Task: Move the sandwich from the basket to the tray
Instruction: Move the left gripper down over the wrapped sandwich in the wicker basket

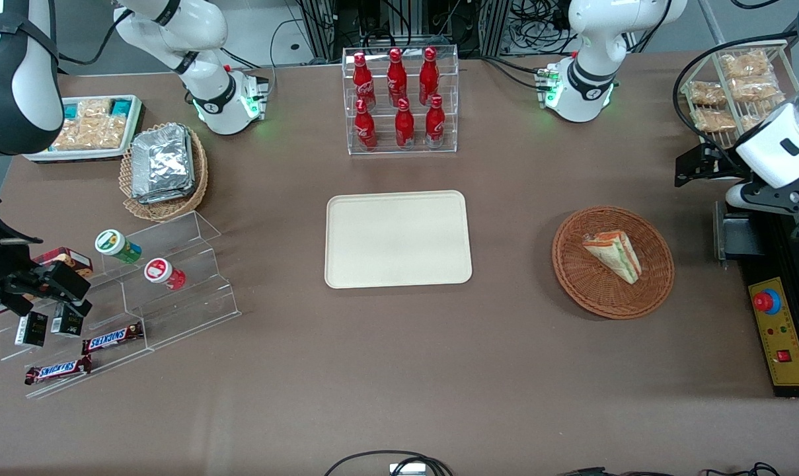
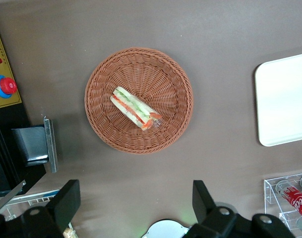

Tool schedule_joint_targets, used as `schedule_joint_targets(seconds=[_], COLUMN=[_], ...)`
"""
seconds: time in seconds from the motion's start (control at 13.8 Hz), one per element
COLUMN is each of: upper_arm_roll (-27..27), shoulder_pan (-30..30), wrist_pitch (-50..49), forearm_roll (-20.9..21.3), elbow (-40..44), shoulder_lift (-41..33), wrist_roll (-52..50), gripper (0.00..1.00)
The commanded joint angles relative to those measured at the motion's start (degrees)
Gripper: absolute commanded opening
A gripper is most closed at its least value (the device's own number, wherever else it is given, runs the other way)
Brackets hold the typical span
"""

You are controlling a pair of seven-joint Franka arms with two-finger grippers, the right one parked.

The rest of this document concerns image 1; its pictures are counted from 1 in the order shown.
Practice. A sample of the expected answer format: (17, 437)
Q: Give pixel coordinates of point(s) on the clear acrylic bottle rack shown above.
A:
(402, 149)

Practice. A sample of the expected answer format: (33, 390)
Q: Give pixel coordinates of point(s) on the small black box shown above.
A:
(67, 322)
(31, 328)

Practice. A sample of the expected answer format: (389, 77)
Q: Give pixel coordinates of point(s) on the teal snack packet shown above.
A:
(72, 111)
(120, 106)

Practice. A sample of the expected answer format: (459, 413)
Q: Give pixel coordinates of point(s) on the cream rectangular tray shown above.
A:
(398, 239)

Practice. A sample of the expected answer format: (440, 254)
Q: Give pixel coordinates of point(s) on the clear bag of crackers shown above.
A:
(92, 125)

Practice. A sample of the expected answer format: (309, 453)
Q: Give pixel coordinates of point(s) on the red chocolate box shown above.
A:
(69, 259)

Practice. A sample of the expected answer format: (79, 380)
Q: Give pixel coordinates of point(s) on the clear bag of biscuits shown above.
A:
(755, 88)
(746, 64)
(706, 93)
(714, 119)

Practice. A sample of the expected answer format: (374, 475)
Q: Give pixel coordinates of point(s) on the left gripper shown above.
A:
(718, 160)

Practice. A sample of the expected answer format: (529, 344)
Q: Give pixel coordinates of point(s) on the round brown wicker basket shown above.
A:
(584, 284)

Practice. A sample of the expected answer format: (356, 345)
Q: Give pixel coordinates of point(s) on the white snack tray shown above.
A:
(75, 155)

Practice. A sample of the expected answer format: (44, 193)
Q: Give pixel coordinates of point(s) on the green snack cup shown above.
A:
(116, 244)

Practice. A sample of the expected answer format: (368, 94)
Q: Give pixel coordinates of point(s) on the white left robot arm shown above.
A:
(597, 73)

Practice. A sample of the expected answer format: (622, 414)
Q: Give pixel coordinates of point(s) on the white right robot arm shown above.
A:
(207, 33)

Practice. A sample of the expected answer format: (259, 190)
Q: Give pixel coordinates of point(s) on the red snack cup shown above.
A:
(163, 273)

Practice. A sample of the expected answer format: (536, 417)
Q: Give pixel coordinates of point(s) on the red cola bottle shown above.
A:
(365, 129)
(396, 78)
(435, 124)
(404, 127)
(429, 76)
(363, 82)

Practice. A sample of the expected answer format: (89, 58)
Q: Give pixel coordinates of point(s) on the red emergency stop button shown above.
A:
(766, 302)

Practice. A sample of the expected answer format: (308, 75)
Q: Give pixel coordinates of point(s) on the grey metal block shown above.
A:
(736, 231)

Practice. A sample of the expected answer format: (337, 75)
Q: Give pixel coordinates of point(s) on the light wicker basket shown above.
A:
(168, 208)

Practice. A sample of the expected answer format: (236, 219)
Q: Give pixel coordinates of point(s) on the yellow control panel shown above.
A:
(786, 334)

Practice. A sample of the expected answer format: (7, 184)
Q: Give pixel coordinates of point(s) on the black machine base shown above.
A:
(779, 251)

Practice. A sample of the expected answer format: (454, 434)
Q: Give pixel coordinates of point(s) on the snickers chocolate bar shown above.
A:
(112, 338)
(57, 370)

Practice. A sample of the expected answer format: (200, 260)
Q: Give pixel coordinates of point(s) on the silver foil packs stack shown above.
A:
(162, 162)

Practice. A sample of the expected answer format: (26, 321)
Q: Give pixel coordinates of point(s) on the clear acrylic stepped stand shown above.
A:
(194, 291)

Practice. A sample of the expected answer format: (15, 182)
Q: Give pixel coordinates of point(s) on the triangular sandwich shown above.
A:
(614, 256)

